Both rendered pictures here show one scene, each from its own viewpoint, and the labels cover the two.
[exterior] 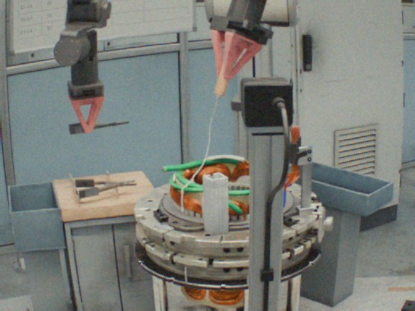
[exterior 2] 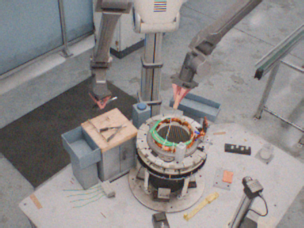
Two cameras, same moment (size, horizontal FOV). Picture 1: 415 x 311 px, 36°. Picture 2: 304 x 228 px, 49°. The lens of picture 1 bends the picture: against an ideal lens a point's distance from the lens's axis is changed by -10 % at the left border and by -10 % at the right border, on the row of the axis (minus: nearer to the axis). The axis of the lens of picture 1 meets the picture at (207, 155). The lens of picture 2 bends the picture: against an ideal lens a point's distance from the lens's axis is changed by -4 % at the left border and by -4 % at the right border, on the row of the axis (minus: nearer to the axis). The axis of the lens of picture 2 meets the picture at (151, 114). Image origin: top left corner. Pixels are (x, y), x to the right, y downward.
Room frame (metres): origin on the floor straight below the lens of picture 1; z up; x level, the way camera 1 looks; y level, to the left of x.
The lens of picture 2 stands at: (0.20, 0.48, 2.22)
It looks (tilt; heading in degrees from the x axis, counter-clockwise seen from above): 43 degrees down; 336
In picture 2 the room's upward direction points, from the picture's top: 4 degrees clockwise
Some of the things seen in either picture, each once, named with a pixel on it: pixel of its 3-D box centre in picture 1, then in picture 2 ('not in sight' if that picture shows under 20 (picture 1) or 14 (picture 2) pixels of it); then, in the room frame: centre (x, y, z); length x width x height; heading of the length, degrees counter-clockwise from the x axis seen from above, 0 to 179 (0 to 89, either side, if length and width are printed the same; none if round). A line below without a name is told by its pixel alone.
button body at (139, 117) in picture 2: not in sight; (140, 124); (1.41, 0.01, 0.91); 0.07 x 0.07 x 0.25; 7
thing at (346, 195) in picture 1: (331, 239); (192, 121); (1.33, -0.26, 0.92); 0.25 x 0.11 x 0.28; 44
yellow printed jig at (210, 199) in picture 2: not in sight; (201, 205); (0.91, -0.13, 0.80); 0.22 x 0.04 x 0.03; 111
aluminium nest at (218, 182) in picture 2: not in sight; (223, 178); (1.02, -0.31, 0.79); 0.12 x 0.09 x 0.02; 142
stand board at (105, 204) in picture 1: (104, 194); (109, 129); (1.29, 0.21, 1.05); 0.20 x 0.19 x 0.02; 107
